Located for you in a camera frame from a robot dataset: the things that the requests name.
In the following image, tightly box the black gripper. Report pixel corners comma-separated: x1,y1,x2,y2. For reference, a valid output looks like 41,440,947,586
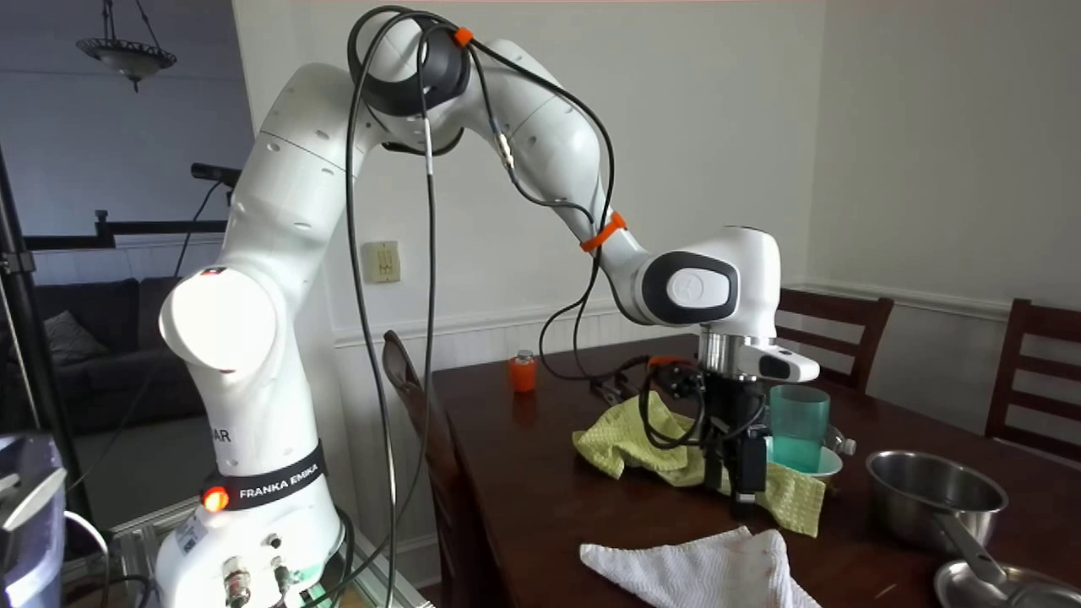
701,367,776,503

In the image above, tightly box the white waffle towel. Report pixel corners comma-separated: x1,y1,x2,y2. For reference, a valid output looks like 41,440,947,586
576,523,823,608

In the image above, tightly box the teal plastic cup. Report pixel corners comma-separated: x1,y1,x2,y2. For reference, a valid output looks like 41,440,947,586
767,381,836,475

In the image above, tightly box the teal small bowl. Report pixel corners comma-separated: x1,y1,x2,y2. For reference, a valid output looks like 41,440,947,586
764,434,847,486

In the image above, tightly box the yellow green cloth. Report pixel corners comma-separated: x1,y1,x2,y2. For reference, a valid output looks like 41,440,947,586
568,393,831,539

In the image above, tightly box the dark wooden slat chair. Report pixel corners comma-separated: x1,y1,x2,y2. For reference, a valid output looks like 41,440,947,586
983,292,1081,466
379,327,484,608
775,282,898,396

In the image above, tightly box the orange bottle white cap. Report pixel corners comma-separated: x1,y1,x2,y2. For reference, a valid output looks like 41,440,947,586
502,351,542,397

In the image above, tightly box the dark sofa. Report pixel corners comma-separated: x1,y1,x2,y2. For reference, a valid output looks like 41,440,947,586
29,274,211,440

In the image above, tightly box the grey blue storage bin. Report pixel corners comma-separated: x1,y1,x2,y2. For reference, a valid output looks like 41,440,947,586
0,431,73,608

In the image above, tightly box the black tripod stand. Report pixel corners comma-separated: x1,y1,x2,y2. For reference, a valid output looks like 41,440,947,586
0,152,229,520

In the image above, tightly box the hanging ceiling lamp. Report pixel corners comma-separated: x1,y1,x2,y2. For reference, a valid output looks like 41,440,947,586
73,0,183,94

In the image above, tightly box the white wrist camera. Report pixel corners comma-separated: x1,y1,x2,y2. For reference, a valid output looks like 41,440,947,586
752,343,823,387

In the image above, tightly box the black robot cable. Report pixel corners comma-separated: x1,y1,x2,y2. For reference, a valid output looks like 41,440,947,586
337,3,447,608

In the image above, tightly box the beige wall switch plate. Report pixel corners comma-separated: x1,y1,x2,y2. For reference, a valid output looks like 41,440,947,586
359,236,407,287

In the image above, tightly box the black camera on stand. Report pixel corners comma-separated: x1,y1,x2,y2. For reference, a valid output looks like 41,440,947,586
185,158,246,192

